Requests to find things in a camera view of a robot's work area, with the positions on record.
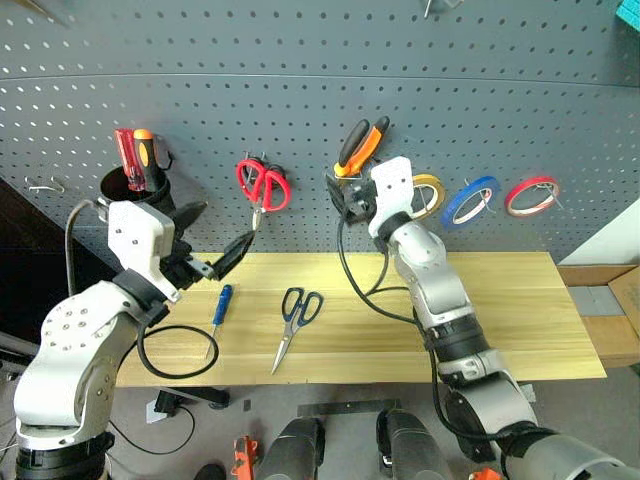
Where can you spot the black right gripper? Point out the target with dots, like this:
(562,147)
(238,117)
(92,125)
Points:
(361,202)

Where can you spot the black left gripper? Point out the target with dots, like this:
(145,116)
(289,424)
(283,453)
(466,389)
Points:
(186,267)

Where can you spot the orange and black pliers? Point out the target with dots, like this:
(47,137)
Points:
(361,147)

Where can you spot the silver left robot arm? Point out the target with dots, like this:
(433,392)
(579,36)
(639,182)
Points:
(75,350)

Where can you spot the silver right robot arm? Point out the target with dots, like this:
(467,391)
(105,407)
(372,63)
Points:
(450,320)

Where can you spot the metal hook under yellow tape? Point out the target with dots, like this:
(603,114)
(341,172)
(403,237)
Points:
(425,195)

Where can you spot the yellow tape roll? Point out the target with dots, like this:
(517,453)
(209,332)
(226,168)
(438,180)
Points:
(440,190)

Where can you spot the grey metal pegboard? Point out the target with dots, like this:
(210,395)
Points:
(320,75)

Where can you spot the blue tape roll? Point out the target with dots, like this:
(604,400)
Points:
(467,197)

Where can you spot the metal hook under blue tape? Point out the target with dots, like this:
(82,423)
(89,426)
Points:
(484,202)

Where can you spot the empty metal pegboard hook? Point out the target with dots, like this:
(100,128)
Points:
(47,187)

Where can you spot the red tape roll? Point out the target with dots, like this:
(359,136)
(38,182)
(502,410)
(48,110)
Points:
(525,187)

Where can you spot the metal hook under red tape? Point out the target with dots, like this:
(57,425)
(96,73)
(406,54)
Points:
(550,192)

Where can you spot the black cup holder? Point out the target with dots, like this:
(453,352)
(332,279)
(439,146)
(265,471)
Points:
(150,197)

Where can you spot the metal scissors hook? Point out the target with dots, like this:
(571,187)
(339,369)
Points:
(260,160)

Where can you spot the orange and black screwdriver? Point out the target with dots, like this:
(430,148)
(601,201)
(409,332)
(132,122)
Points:
(146,160)

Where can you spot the white floor socket box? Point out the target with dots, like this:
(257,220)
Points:
(162,412)

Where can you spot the orange and black floor tool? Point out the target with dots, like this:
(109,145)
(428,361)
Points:
(245,457)

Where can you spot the dark rounded robot shape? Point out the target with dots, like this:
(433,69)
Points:
(295,450)
(412,447)

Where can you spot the brown cardboard box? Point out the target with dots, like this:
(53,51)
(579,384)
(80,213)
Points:
(612,310)

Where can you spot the small orange floor object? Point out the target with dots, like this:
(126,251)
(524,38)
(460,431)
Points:
(485,474)

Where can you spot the teal foam block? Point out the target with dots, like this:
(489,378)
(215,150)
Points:
(629,12)

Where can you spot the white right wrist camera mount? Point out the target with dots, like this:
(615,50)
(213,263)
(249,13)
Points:
(392,195)

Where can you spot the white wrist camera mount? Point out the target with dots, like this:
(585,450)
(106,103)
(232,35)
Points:
(392,195)
(135,235)

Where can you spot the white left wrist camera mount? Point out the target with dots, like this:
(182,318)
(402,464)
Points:
(135,235)

